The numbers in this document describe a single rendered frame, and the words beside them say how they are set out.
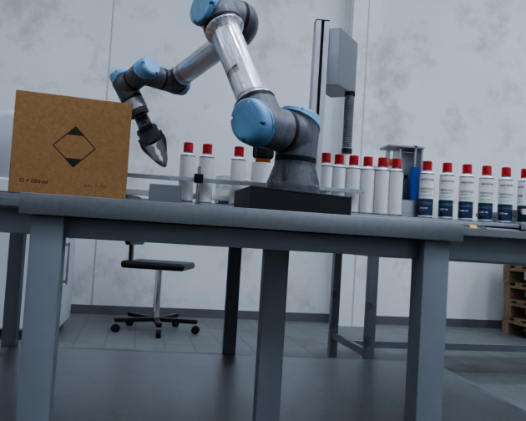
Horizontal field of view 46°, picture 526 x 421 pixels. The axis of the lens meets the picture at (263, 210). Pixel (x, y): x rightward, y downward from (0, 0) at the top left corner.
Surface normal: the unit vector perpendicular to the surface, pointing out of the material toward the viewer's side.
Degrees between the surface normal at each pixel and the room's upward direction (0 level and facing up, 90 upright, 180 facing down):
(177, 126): 90
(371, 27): 90
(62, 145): 90
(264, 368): 90
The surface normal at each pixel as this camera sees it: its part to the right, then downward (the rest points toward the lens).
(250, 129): -0.65, 0.00
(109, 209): 0.20, -0.04
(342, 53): 0.88, 0.04
